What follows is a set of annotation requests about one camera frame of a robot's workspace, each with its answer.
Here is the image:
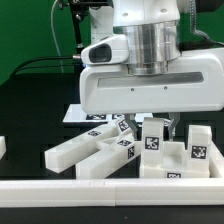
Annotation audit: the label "white long front beam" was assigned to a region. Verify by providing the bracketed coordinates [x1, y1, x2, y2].
[75, 134, 141, 180]

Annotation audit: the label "white tagged block on beam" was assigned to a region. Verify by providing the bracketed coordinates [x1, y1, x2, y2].
[116, 118, 130, 133]

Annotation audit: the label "white chair seat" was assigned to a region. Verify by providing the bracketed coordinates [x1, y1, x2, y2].
[139, 141, 210, 179]

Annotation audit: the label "white L-shaped fence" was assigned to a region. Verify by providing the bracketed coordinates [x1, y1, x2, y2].
[0, 146, 224, 209]

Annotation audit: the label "white marker tag board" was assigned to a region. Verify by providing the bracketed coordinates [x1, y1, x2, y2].
[62, 103, 154, 124]

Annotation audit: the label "white long back beam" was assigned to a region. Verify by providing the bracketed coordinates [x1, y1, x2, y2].
[44, 123, 119, 173]

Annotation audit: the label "black cables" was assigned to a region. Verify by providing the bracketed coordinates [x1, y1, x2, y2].
[9, 54, 86, 79]

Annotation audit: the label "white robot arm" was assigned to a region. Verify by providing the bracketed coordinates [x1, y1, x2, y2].
[80, 0, 224, 129]

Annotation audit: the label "white long beam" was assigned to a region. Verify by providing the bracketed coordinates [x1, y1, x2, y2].
[44, 123, 119, 173]
[75, 134, 141, 180]

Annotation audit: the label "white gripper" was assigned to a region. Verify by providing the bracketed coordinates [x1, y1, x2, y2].
[79, 35, 224, 140]

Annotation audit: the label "white block at left edge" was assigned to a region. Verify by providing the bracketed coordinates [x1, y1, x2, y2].
[0, 136, 6, 159]

